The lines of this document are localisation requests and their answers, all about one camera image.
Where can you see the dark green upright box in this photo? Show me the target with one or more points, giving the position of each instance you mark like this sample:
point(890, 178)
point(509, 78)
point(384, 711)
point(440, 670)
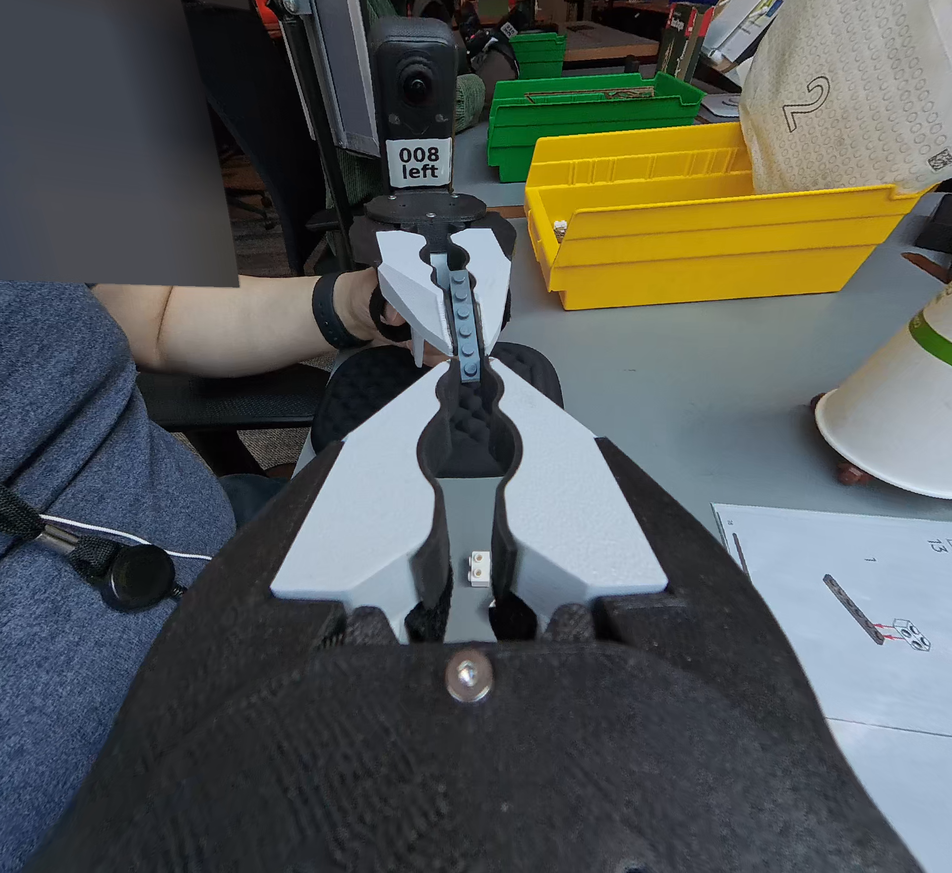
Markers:
point(680, 44)

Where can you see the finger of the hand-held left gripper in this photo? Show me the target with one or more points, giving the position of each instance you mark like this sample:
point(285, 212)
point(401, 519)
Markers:
point(492, 278)
point(409, 278)

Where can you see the person's left forearm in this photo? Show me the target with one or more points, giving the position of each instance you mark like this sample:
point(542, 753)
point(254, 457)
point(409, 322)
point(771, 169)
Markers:
point(223, 326)

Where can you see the white lego instruction booklet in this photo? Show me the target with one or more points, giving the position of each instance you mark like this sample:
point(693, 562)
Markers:
point(855, 627)

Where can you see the grey partition panel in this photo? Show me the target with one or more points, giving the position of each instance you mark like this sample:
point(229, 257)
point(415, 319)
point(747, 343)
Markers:
point(327, 18)

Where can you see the black wristband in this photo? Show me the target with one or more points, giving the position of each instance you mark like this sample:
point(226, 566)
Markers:
point(327, 311)

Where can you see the white printed leaflet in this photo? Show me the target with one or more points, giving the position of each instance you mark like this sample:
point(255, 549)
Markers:
point(744, 21)

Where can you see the white patterned paper bag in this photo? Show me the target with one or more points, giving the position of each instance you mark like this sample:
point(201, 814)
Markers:
point(848, 70)

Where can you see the person's left hand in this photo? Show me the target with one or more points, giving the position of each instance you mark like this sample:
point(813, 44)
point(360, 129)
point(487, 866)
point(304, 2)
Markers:
point(361, 304)

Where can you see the brown lego piece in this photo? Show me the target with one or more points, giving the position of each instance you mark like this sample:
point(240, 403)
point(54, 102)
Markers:
point(851, 473)

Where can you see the black chair armrest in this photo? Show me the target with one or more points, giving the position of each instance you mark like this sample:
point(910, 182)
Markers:
point(230, 397)

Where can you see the long grey lego plate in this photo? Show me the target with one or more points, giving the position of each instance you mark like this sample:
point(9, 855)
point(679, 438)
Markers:
point(465, 337)

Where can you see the yellow plastic bin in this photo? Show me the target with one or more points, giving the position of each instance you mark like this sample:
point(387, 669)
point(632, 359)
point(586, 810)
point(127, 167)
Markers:
point(706, 241)

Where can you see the black metal pole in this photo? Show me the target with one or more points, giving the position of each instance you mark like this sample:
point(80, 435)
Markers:
point(316, 114)

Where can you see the small green plastic bin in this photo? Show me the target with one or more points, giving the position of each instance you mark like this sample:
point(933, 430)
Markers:
point(539, 55)

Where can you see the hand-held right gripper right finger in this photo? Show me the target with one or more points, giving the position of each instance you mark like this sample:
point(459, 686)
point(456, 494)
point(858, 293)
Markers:
point(580, 516)

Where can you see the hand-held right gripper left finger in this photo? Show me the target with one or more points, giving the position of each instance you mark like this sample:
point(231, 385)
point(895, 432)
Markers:
point(357, 516)

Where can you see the person's blue shirt torso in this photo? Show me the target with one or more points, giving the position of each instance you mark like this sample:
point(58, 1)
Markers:
point(82, 516)

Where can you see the small white lego brick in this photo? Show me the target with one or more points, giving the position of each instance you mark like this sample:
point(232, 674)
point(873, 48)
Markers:
point(479, 568)

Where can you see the large green plastic bin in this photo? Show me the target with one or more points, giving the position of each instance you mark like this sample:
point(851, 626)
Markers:
point(587, 118)

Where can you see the white paper cup green band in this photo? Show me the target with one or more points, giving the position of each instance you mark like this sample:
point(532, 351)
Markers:
point(892, 412)

